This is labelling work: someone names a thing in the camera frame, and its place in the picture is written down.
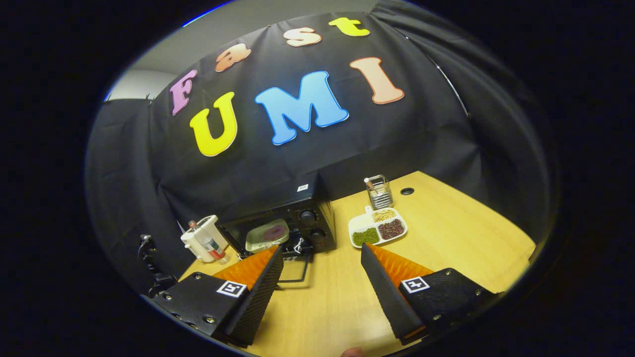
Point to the clear plastic bottle red label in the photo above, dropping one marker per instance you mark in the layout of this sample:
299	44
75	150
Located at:
208	244

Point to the pile of green beans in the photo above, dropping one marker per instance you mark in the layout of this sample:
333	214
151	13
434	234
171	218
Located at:
365	236

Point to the pink ham slice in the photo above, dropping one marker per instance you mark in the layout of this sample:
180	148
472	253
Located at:
275	232

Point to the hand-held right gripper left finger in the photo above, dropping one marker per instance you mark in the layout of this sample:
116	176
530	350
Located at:
260	297

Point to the white divided dish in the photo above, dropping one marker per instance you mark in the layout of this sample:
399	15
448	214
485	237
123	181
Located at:
358	224

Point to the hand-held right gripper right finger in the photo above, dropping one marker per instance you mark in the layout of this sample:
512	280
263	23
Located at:
384	292

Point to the black electric oven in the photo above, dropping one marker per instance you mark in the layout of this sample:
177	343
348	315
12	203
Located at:
278	203

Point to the pile of yellow beans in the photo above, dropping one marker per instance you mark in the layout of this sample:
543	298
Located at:
384	215

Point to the cream square plate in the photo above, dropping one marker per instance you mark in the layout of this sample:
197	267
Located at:
257	239

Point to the pile of red beans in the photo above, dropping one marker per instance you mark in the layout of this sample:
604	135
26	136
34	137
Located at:
392	229

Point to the brown stick with white tip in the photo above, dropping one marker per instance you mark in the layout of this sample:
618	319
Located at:
368	182

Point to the metal mesh holder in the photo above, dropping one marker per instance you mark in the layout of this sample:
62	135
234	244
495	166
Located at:
382	196

